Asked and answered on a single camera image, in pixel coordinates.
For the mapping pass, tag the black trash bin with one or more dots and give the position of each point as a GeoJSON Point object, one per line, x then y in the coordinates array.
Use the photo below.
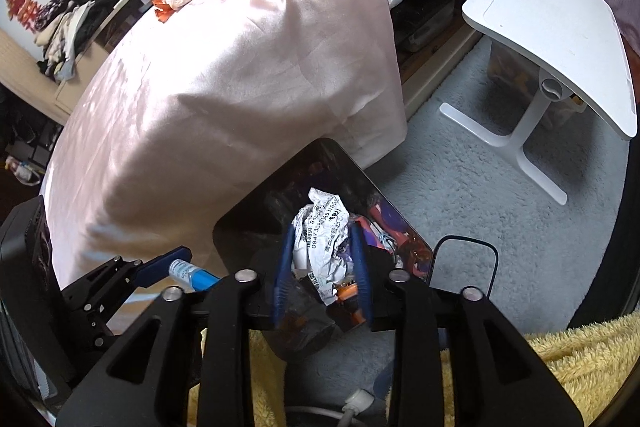
{"type": "Point", "coordinates": [310, 167]}

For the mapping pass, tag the pile of clothes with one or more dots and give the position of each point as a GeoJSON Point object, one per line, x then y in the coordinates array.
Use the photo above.
{"type": "Point", "coordinates": [65, 37]}

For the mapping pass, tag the yellow fluffy blanket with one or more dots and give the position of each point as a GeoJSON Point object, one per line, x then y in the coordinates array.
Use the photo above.
{"type": "Point", "coordinates": [575, 357]}

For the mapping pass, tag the white barcode wrapper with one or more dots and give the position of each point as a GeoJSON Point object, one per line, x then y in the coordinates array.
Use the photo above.
{"type": "Point", "coordinates": [320, 232]}

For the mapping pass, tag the pink satin cloth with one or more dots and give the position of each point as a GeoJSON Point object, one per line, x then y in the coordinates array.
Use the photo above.
{"type": "Point", "coordinates": [225, 82]}

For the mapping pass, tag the small blue white tube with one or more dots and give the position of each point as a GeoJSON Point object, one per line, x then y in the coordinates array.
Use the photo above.
{"type": "Point", "coordinates": [197, 279]}

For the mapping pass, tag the white side table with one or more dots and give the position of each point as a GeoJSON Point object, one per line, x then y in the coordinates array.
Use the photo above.
{"type": "Point", "coordinates": [540, 17]}

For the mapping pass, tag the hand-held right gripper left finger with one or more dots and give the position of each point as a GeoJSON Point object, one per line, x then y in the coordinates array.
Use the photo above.
{"type": "Point", "coordinates": [282, 267]}

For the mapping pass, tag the white power plug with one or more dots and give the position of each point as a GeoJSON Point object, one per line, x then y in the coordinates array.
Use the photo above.
{"type": "Point", "coordinates": [357, 403]}

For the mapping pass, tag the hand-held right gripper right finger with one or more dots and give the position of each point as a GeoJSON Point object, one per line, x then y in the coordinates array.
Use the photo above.
{"type": "Point", "coordinates": [361, 267]}

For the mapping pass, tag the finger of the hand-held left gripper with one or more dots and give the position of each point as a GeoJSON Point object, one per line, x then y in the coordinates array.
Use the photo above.
{"type": "Point", "coordinates": [112, 314]}
{"type": "Point", "coordinates": [160, 264]}

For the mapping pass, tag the red paper decoration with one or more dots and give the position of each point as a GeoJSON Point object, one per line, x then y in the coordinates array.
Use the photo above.
{"type": "Point", "coordinates": [22, 4]}

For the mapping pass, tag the small orange wrapper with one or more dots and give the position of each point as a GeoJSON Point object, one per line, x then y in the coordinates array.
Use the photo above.
{"type": "Point", "coordinates": [162, 9]}

